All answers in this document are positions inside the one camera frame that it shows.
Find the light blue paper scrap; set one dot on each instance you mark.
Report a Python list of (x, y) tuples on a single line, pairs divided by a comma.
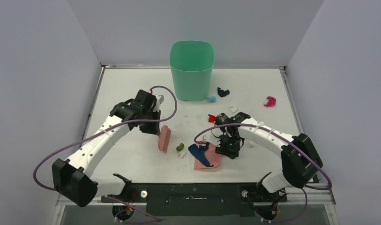
[(211, 99)]

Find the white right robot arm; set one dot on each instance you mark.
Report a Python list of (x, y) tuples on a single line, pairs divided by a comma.
[(299, 158)]

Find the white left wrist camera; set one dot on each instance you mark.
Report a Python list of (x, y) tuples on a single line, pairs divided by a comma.
[(159, 101)]

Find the black paper scrap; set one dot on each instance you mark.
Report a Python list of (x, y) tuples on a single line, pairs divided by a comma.
[(222, 93)]

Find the red paper scrap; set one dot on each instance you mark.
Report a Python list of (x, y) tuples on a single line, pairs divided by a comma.
[(212, 118)]

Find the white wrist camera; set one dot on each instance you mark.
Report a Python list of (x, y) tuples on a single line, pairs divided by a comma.
[(159, 101), (210, 138)]

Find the white paper scrap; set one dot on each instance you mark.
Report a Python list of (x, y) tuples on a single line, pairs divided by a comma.
[(233, 109)]

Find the long dark blue paper scrap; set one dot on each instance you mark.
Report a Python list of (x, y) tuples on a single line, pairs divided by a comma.
[(198, 152)]

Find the pink dustpan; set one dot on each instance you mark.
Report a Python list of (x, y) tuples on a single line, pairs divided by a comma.
[(211, 156)]

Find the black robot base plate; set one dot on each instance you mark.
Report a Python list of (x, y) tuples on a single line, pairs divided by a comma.
[(200, 199)]

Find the magenta paper scrap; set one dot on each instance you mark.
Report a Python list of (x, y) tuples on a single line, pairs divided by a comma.
[(271, 101)]

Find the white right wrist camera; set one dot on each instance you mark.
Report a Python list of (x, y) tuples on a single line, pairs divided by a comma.
[(210, 138)]

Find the green plastic waste bin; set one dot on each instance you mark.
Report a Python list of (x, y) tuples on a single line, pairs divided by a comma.
[(191, 63)]

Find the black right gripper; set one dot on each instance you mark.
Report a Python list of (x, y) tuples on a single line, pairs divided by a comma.
[(227, 148)]

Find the pink hand brush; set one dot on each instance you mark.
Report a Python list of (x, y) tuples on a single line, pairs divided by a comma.
[(164, 138)]

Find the green paper scrap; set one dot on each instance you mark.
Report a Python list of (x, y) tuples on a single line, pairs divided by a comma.
[(180, 147)]

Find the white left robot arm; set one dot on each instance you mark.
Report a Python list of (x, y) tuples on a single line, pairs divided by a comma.
[(73, 177)]

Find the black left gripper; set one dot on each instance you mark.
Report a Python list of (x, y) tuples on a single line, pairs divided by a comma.
[(154, 130)]

